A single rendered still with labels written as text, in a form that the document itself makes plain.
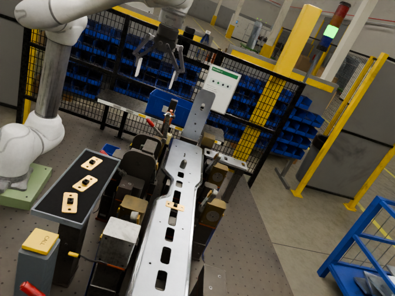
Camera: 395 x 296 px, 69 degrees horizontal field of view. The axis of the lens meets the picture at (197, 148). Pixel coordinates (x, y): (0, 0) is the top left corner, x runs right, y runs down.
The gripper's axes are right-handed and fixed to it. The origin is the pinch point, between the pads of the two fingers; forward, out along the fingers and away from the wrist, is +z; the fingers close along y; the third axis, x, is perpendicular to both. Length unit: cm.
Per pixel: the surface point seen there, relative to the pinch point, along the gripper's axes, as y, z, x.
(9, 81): -157, 103, 174
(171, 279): 28, 46, -47
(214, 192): 39, 37, -6
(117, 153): -6.5, 38.2, 2.0
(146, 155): 6.5, 27.5, -9.9
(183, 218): 29, 46, -17
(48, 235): -7, 30, -58
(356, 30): 256, -83, 436
